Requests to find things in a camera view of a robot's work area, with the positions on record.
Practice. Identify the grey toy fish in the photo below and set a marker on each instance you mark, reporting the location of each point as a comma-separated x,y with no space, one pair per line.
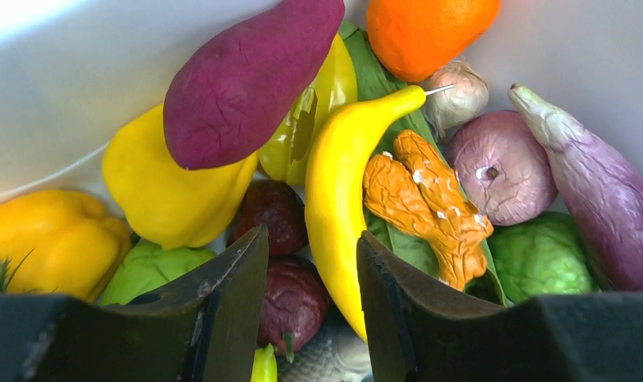
334,354

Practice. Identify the green toy pepper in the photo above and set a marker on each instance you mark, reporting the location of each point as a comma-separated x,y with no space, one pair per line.
284,157

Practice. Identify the purple toy onion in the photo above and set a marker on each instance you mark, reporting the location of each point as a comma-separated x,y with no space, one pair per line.
503,170

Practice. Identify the white plastic bin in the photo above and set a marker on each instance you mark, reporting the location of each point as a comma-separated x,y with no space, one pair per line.
73,72

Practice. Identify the small green toy cabbage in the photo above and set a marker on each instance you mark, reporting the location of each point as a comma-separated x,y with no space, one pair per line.
147,266

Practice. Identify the small yellow toy banana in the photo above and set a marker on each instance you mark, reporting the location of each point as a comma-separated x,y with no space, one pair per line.
264,368

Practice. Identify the orange yellow bell pepper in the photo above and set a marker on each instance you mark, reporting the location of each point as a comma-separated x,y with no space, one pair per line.
60,241

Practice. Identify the toy pineapple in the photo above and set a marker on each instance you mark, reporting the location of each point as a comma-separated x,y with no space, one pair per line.
7,275

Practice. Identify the purple toy eggplant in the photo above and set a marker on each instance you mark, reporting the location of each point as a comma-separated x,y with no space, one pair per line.
601,189

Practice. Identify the yellow toy pepper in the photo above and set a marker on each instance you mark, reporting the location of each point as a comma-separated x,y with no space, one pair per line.
163,202

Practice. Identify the purple toy sweet potato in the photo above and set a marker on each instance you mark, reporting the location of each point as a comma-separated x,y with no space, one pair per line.
230,96

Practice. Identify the orange toy tangerine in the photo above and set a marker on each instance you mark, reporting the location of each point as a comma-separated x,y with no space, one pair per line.
414,38

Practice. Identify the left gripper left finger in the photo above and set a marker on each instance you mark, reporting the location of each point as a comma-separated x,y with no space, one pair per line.
200,327

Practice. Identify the dark toy plum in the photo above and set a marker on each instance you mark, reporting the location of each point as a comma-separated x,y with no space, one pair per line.
278,206
294,305

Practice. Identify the toy garlic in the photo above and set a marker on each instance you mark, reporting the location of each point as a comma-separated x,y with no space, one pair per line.
458,105

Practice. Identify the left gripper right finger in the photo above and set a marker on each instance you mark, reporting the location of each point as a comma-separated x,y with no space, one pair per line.
420,329

